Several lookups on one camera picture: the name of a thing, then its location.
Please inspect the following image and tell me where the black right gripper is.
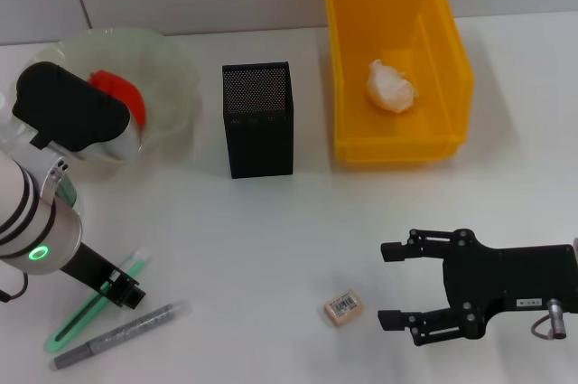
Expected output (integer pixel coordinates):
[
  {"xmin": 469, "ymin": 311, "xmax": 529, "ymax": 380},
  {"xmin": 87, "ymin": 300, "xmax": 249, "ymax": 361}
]
[{"xmin": 377, "ymin": 228, "xmax": 578, "ymax": 349}]

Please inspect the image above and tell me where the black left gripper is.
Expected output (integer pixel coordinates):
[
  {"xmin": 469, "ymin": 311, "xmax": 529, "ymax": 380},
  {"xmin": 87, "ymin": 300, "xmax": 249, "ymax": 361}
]
[{"xmin": 58, "ymin": 241, "xmax": 147, "ymax": 311}]

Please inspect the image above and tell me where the mint green utility knife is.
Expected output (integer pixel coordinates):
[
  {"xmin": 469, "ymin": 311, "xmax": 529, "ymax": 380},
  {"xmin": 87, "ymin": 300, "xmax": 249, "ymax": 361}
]
[{"xmin": 43, "ymin": 250, "xmax": 153, "ymax": 353}]

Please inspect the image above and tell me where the clear water bottle green label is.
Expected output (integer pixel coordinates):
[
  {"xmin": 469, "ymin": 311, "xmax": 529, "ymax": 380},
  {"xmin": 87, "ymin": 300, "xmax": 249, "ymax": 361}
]
[{"xmin": 0, "ymin": 92, "xmax": 85, "ymax": 222}]

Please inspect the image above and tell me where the red-orange knitted orange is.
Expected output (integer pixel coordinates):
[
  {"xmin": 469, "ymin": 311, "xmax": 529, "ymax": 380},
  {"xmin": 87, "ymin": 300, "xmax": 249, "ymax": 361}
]
[{"xmin": 87, "ymin": 70, "xmax": 148, "ymax": 130}]

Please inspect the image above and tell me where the white paper ball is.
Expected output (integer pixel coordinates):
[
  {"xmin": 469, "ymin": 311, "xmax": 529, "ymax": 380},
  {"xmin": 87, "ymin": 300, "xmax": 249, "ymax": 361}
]
[{"xmin": 365, "ymin": 60, "xmax": 419, "ymax": 115}]

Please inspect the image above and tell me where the silver marker pen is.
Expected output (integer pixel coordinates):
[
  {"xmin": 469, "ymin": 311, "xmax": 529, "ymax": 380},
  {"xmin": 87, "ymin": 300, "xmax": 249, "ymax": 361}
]
[{"xmin": 52, "ymin": 300, "xmax": 191, "ymax": 371}]

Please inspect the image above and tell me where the beige eraser with barcode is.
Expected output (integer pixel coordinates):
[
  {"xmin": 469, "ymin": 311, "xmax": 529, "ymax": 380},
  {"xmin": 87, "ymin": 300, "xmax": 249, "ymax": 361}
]
[{"xmin": 322, "ymin": 291, "xmax": 365, "ymax": 326}]

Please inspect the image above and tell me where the black mesh pen holder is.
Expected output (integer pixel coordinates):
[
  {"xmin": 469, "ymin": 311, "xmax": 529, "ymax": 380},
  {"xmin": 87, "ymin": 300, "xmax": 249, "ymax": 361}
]
[{"xmin": 220, "ymin": 61, "xmax": 294, "ymax": 180}]

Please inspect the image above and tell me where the pale green glass fruit plate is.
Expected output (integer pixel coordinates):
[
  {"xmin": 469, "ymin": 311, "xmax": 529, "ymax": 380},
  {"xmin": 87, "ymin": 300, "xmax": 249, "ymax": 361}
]
[{"xmin": 6, "ymin": 26, "xmax": 202, "ymax": 177}]

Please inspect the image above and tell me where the yellow plastic bin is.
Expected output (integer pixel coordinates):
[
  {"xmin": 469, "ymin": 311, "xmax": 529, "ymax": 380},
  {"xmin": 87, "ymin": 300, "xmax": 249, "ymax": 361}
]
[{"xmin": 322, "ymin": 0, "xmax": 475, "ymax": 164}]

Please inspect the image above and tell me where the left gripper cable with plug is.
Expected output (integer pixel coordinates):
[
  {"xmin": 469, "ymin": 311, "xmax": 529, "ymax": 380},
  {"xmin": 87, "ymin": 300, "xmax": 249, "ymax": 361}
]
[{"xmin": 0, "ymin": 273, "xmax": 31, "ymax": 304}]

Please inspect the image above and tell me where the gripper cable with plug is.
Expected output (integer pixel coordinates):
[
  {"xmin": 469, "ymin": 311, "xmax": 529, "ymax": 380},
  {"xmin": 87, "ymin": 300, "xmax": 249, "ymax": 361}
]
[
  {"xmin": 530, "ymin": 298, "xmax": 569, "ymax": 341},
  {"xmin": 0, "ymin": 273, "xmax": 31, "ymax": 304}
]

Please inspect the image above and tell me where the right gripper cable with plug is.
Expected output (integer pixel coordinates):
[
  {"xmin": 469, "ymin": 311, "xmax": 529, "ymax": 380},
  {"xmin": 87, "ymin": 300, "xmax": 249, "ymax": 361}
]
[{"xmin": 530, "ymin": 298, "xmax": 569, "ymax": 341}]

